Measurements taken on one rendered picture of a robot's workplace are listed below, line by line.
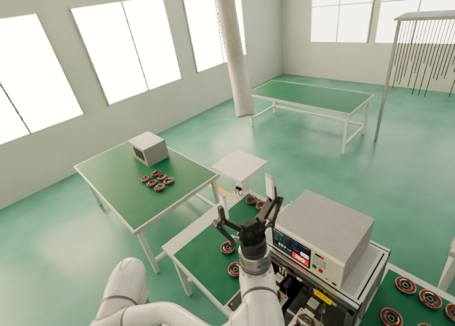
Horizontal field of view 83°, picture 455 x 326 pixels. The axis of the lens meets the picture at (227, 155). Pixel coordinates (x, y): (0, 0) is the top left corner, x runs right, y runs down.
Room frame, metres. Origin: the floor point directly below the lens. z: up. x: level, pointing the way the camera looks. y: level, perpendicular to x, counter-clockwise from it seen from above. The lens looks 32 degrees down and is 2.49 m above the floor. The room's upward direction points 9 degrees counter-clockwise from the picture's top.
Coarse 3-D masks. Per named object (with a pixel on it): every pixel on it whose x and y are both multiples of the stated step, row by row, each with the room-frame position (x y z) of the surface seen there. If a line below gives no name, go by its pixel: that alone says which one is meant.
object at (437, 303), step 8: (400, 280) 0.88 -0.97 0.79; (408, 280) 0.87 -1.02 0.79; (400, 288) 0.83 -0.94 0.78; (424, 296) 0.77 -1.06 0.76; (432, 296) 0.76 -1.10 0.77; (424, 304) 0.73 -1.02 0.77; (432, 304) 0.71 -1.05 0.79; (440, 304) 0.70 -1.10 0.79; (448, 304) 0.70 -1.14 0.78; (448, 312) 0.66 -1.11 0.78
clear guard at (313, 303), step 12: (312, 288) 0.77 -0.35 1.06; (300, 300) 0.71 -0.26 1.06; (312, 300) 0.70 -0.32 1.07; (336, 300) 0.68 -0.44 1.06; (288, 312) 0.67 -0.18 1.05; (300, 312) 0.65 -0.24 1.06; (312, 312) 0.64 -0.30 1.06; (324, 312) 0.64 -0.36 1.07; (336, 312) 0.63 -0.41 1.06; (348, 312) 0.62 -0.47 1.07; (288, 324) 0.63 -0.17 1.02; (300, 324) 0.61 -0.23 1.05; (312, 324) 0.59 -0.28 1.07; (324, 324) 0.59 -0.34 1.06; (336, 324) 0.58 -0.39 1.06
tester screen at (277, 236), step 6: (276, 234) 1.01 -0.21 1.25; (282, 234) 0.98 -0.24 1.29; (276, 240) 1.01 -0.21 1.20; (282, 240) 0.98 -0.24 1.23; (288, 240) 0.94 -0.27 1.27; (276, 246) 1.01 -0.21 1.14; (288, 246) 0.94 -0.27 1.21; (294, 246) 0.92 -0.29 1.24; (300, 246) 0.89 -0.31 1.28; (306, 252) 0.86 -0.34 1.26; (306, 258) 0.86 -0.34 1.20
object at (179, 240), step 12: (240, 192) 2.01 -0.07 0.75; (252, 192) 1.98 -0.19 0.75; (228, 204) 1.87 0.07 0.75; (204, 216) 1.76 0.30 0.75; (216, 216) 1.73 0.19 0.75; (192, 228) 1.63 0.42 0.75; (204, 228) 1.61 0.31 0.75; (180, 240) 1.52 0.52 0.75; (168, 252) 1.42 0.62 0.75; (180, 264) 1.28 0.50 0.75; (192, 276) 1.17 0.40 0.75; (384, 276) 0.94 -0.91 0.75; (408, 276) 0.92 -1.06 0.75; (204, 288) 1.06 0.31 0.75; (432, 288) 0.82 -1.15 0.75; (216, 300) 0.96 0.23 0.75; (228, 312) 0.87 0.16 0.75
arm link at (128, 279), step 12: (120, 264) 0.69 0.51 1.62; (132, 264) 0.68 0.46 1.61; (120, 276) 0.63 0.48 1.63; (132, 276) 0.63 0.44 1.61; (144, 276) 0.66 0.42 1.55; (108, 288) 0.59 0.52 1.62; (120, 288) 0.58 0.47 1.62; (132, 288) 0.58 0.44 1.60; (144, 288) 0.62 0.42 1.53; (144, 300) 0.60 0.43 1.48
